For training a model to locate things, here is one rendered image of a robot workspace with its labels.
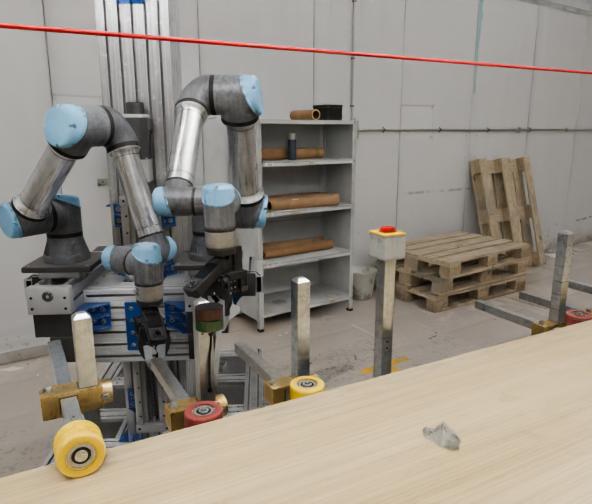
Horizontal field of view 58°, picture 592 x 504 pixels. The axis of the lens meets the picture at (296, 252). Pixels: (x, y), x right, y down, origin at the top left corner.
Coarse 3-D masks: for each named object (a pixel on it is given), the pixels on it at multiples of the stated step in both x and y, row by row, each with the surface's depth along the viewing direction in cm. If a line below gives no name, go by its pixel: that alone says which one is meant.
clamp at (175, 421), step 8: (184, 400) 122; (192, 400) 122; (216, 400) 122; (224, 400) 124; (168, 408) 119; (184, 408) 119; (224, 408) 123; (168, 416) 119; (176, 416) 117; (168, 424) 120; (176, 424) 118; (184, 424) 119
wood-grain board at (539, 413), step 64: (384, 384) 124; (448, 384) 124; (512, 384) 124; (576, 384) 124; (128, 448) 99; (192, 448) 99; (256, 448) 99; (320, 448) 99; (384, 448) 99; (512, 448) 99; (576, 448) 99
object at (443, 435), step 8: (440, 424) 106; (424, 432) 103; (432, 432) 102; (440, 432) 101; (448, 432) 102; (432, 440) 101; (440, 440) 100; (448, 440) 99; (456, 440) 100; (448, 448) 99
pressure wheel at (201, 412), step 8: (192, 408) 112; (200, 408) 111; (208, 408) 112; (216, 408) 112; (184, 416) 110; (192, 416) 109; (200, 416) 109; (208, 416) 109; (216, 416) 109; (192, 424) 108
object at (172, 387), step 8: (152, 360) 146; (160, 360) 146; (152, 368) 146; (160, 368) 141; (168, 368) 141; (160, 376) 138; (168, 376) 136; (168, 384) 132; (176, 384) 132; (168, 392) 132; (176, 392) 128; (184, 392) 128; (176, 400) 125
